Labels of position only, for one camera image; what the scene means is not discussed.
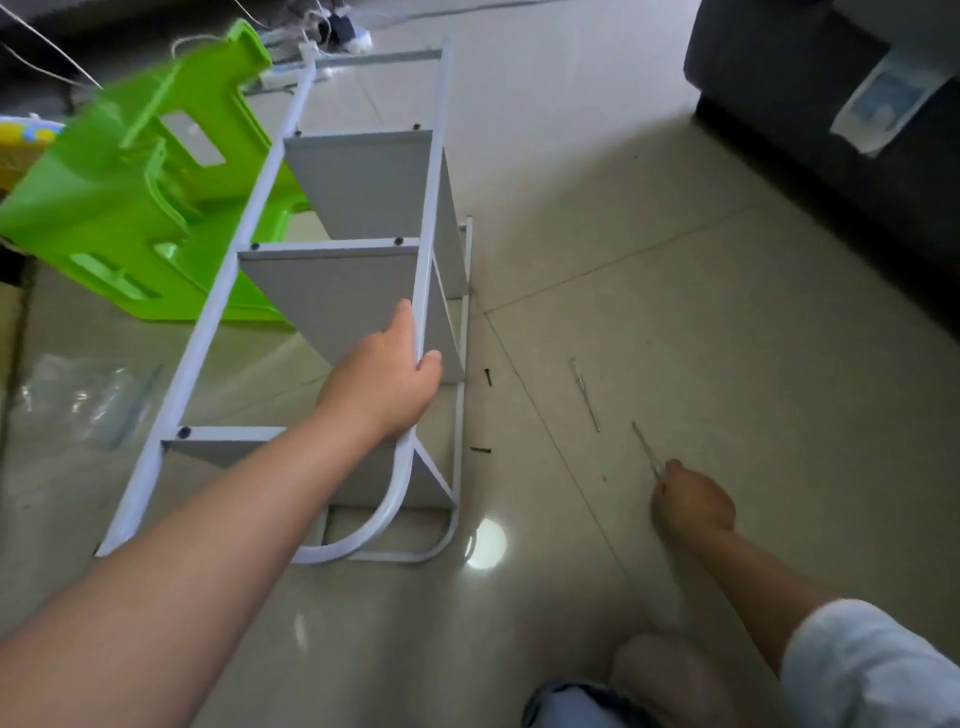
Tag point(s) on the person's left hand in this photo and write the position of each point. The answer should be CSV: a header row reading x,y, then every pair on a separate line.
x,y
383,387

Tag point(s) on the person's right hand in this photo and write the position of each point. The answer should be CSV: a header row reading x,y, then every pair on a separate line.
x,y
690,507

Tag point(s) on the white metal frame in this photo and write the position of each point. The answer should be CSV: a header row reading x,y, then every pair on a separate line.
x,y
462,375
195,360

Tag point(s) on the white wooden board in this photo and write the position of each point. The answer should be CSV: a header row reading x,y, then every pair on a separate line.
x,y
338,293
368,188
255,446

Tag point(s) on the clear plastic screw bag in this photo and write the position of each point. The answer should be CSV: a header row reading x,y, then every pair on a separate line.
x,y
83,402

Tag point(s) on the person's left forearm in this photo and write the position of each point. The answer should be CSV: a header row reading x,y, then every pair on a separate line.
x,y
165,585

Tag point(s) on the person's right pale shoe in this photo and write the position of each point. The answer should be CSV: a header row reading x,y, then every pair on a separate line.
x,y
675,675

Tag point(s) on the person's white shirt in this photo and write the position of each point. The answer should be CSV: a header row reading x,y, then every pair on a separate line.
x,y
870,668

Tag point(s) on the green plastic stool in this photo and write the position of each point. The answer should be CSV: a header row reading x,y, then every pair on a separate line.
x,y
135,210

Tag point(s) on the grey sofa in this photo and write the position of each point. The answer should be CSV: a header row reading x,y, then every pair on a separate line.
x,y
840,120

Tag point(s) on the yellow plastic basket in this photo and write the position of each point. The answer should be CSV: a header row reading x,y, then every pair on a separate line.
x,y
23,150

